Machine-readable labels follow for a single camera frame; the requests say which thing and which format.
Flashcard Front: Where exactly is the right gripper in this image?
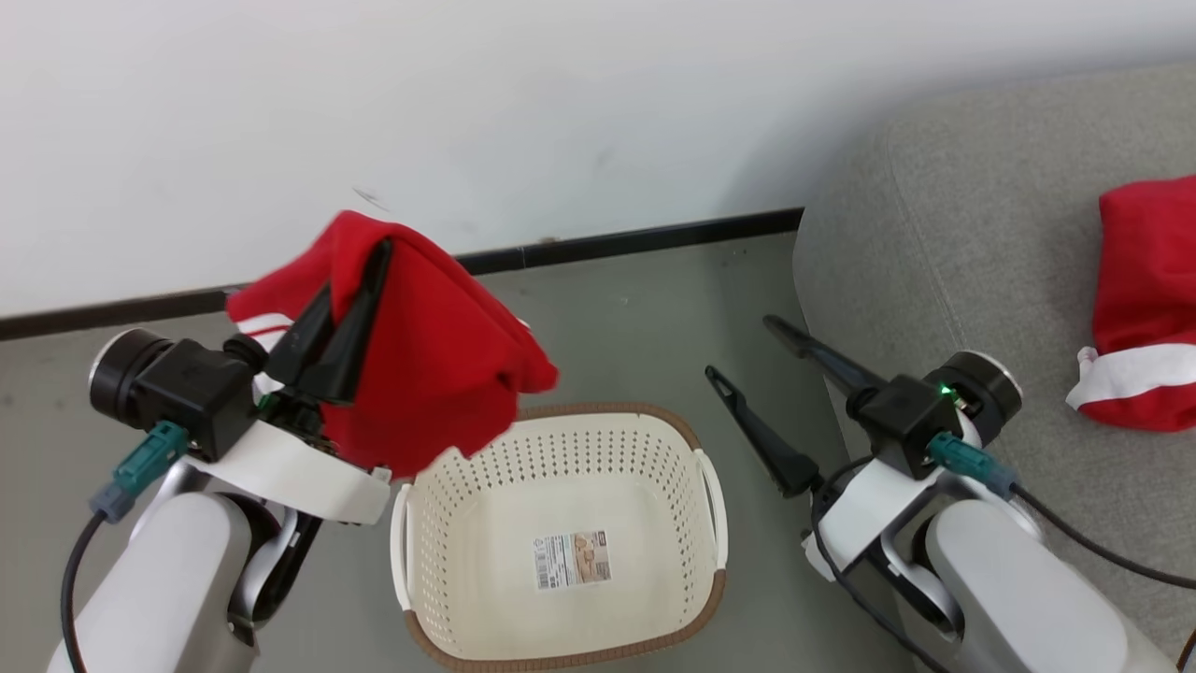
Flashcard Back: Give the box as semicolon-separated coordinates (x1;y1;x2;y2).
705;315;1025;581

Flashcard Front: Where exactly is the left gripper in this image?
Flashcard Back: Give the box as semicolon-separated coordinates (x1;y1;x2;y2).
89;238;394;526

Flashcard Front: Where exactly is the red garment with white band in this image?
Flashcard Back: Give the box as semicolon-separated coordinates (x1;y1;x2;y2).
1065;175;1196;433
226;210;560;480

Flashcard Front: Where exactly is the beige perforated laundry basket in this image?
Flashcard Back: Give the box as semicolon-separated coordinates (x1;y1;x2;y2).
390;402;730;673

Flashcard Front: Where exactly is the grey fabric sofa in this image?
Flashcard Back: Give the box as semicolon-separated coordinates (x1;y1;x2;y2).
792;61;1196;655

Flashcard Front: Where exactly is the printed paper label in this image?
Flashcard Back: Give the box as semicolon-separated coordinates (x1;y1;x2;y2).
533;530;613;592

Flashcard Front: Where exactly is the black cable with teal plug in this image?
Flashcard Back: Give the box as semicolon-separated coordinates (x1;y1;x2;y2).
61;421;192;673
929;432;1196;592

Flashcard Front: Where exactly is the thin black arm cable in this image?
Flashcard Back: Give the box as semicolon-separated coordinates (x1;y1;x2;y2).
808;458;940;673

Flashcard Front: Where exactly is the black wall baseboard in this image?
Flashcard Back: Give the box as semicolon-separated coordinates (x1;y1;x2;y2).
0;208;805;342

